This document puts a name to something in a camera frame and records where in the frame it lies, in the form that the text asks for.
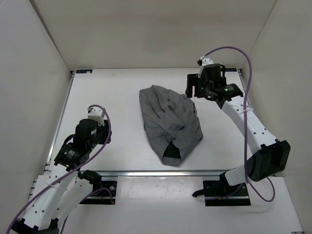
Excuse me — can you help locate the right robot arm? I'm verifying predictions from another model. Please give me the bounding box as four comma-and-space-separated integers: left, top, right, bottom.
185, 63, 291, 195

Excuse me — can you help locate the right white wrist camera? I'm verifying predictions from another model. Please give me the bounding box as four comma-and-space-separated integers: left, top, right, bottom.
197, 56, 214, 78

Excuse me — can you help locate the left blue corner label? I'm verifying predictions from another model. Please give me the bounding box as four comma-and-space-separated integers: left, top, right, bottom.
76, 69, 93, 74

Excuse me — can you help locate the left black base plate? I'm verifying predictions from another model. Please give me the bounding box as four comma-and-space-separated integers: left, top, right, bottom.
80, 176, 117, 205

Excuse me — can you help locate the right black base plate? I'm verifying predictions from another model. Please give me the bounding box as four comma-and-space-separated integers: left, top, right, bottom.
192, 177, 251, 207

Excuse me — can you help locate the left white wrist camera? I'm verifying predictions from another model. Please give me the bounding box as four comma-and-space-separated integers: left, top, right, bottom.
87, 106, 105, 126

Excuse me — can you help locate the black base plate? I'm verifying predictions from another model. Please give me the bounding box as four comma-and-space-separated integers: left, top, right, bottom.
80, 176, 117, 205
192, 177, 251, 207

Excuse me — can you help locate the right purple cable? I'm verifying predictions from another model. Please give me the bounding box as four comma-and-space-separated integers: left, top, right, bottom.
204, 46, 276, 203

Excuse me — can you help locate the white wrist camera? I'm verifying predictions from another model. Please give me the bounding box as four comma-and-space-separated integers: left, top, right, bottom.
197, 56, 214, 78
87, 106, 105, 126

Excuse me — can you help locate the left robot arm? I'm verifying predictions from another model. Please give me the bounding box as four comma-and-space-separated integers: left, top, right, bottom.
6, 117, 112, 234

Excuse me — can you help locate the grey pleated skirt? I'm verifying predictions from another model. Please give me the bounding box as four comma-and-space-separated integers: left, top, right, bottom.
139, 85, 203, 167

